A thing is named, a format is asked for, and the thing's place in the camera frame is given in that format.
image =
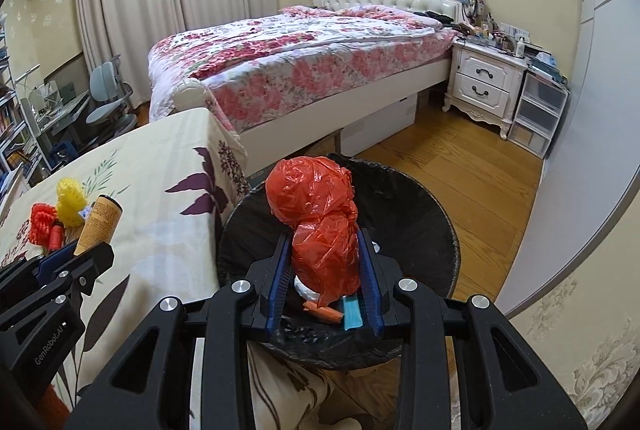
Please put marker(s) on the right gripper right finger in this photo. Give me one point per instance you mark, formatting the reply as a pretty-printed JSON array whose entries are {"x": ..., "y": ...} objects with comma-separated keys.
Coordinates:
[{"x": 502, "y": 382}]

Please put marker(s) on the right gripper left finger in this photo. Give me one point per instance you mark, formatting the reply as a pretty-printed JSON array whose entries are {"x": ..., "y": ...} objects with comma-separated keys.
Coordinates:
[{"x": 147, "y": 383}]

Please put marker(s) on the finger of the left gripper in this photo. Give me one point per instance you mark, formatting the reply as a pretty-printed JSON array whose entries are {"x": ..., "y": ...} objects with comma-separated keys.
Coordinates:
[
  {"x": 81, "y": 273},
  {"x": 53, "y": 264}
]

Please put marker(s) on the red foam fruit net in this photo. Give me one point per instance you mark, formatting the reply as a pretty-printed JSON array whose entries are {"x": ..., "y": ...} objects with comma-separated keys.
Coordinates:
[{"x": 41, "y": 220}]

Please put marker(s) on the yellow label brown bottle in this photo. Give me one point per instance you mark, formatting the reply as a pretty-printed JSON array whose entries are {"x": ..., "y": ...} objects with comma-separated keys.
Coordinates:
[{"x": 100, "y": 225}]

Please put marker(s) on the yellow foam fruit net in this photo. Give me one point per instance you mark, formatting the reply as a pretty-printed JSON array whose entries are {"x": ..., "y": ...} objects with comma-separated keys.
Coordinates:
[{"x": 70, "y": 201}]

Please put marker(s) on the red plastic bag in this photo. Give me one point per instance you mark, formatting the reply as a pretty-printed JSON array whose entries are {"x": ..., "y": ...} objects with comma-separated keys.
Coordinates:
[{"x": 314, "y": 196}]

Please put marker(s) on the red bottle black cap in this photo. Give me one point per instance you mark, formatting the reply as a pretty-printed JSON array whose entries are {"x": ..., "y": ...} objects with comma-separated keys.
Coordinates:
[{"x": 57, "y": 236}]

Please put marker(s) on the black lined trash bin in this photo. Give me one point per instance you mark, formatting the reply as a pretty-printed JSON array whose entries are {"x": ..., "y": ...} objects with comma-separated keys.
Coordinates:
[{"x": 402, "y": 217}]

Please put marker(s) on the white bookshelf with books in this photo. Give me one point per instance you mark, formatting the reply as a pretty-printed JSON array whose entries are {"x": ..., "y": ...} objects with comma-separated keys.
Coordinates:
[{"x": 21, "y": 157}]

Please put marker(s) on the floral cream bed sheet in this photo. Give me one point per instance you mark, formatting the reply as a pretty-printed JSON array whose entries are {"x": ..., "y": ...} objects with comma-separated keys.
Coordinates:
[{"x": 177, "y": 181}]

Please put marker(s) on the grey study desk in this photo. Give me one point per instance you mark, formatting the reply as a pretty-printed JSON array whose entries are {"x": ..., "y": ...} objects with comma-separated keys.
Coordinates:
[{"x": 53, "y": 123}]

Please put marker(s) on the light blue desk chair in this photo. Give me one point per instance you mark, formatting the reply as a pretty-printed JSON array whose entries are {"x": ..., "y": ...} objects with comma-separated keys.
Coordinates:
[{"x": 112, "y": 116}]

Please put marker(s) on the plastic drawer storage unit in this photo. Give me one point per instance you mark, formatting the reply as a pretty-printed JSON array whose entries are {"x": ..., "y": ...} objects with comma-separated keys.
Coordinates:
[{"x": 538, "y": 113}]

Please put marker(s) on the white nightstand with drawers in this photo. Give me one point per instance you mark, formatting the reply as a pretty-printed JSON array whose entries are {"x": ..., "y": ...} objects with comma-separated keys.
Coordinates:
[{"x": 485, "y": 84}]

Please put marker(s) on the pink floral quilt bed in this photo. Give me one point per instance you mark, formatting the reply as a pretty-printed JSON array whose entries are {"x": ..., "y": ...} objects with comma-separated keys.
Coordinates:
[{"x": 260, "y": 69}]

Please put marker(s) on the white round bed post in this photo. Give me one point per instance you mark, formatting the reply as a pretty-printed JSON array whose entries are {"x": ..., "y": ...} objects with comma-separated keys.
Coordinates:
[{"x": 190, "y": 93}]

